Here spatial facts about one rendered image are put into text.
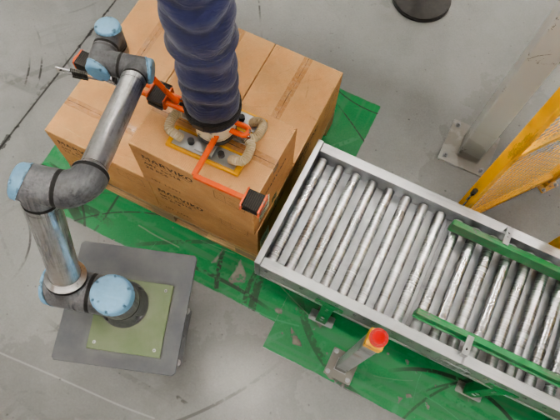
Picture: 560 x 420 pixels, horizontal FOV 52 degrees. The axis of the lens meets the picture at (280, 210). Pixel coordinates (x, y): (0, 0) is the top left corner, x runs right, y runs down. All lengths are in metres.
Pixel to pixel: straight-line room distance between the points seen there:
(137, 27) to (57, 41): 0.90
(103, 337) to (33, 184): 0.88
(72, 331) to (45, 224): 0.73
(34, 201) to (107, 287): 0.54
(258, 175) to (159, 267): 0.57
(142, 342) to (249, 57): 1.58
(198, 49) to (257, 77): 1.33
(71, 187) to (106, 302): 0.59
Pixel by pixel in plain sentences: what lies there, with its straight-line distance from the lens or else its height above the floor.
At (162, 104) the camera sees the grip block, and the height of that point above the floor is 1.08.
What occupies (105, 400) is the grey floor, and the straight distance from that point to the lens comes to 3.24.
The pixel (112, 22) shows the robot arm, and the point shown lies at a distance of 2.22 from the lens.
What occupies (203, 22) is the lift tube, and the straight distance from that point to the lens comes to 1.70.
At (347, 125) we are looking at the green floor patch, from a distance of 3.62.
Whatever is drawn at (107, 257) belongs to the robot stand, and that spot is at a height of 0.75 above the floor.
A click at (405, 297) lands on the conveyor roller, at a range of 2.72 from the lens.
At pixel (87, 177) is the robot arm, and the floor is 1.59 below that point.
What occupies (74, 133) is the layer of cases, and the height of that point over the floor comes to 0.54.
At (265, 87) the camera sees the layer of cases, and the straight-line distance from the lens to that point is 3.07.
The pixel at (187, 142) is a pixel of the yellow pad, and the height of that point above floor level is 0.97.
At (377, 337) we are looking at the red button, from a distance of 2.15.
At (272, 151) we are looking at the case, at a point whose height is 0.94.
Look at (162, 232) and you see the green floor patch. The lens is 3.35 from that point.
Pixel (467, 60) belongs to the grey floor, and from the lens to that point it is 4.06.
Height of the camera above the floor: 3.13
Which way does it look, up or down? 69 degrees down
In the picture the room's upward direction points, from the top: 5 degrees clockwise
